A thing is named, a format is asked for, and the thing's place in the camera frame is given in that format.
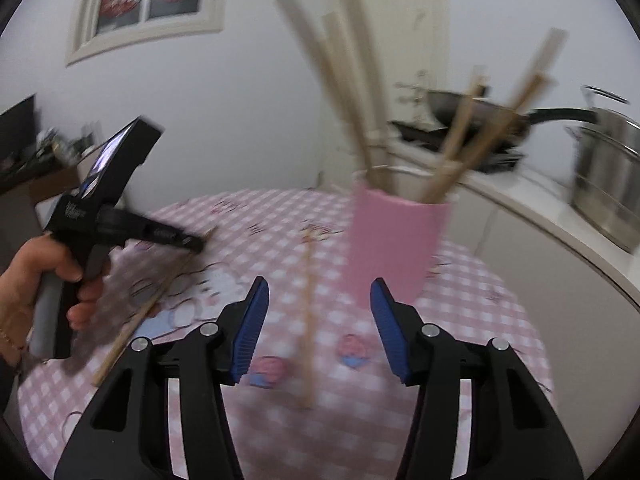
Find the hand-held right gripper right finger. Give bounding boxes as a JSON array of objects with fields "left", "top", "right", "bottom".
[{"left": 369, "top": 277, "right": 585, "bottom": 480}]

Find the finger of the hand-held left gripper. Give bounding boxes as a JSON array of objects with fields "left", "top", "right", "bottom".
[{"left": 100, "top": 207, "right": 207, "bottom": 257}]

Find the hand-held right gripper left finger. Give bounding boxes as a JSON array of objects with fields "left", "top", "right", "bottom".
[{"left": 54, "top": 276, "right": 271, "bottom": 480}]

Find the bamboo chopstick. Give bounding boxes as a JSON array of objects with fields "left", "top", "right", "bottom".
[
  {"left": 91, "top": 227, "right": 218, "bottom": 387},
  {"left": 297, "top": 225, "right": 321, "bottom": 409}
]

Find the pink cup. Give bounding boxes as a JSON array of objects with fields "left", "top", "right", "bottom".
[{"left": 340, "top": 170, "right": 451, "bottom": 312}]

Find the bunch of wooden chopsticks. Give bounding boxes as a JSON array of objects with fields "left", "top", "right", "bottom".
[{"left": 274, "top": 0, "right": 571, "bottom": 206}]

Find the person's left forearm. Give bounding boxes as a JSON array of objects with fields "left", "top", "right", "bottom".
[{"left": 0, "top": 322, "right": 24, "bottom": 413}]

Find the person's left hand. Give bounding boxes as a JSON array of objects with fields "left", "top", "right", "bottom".
[{"left": 0, "top": 232, "right": 104, "bottom": 341}]

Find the dark wooden desk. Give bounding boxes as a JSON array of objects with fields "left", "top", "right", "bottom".
[{"left": 0, "top": 157, "right": 84, "bottom": 281}]

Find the black monitor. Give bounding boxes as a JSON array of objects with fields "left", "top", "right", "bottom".
[{"left": 0, "top": 94, "right": 39, "bottom": 162}]

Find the pink checked tablecloth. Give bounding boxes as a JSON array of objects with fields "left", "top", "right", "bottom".
[{"left": 17, "top": 187, "right": 557, "bottom": 480}]

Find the cream framed window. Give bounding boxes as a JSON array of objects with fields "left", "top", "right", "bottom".
[{"left": 65, "top": 0, "right": 231, "bottom": 67}]

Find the white kitchen cabinet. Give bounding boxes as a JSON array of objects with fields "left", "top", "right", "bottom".
[{"left": 380, "top": 145, "right": 640, "bottom": 461}]

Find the black induction cooker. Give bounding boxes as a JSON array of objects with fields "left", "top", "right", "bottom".
[{"left": 389, "top": 120, "right": 526, "bottom": 176}]

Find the large steel pot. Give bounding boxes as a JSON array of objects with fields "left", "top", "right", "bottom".
[{"left": 565, "top": 85, "right": 640, "bottom": 254}]

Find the cream panelled door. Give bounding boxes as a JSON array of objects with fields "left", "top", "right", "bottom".
[{"left": 325, "top": 0, "right": 451, "bottom": 196}]

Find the steel wok with black handle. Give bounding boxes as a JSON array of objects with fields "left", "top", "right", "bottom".
[{"left": 425, "top": 87, "right": 599, "bottom": 149}]

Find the cream door handle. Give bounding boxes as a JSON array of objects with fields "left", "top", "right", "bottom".
[{"left": 395, "top": 71, "right": 434, "bottom": 106}]

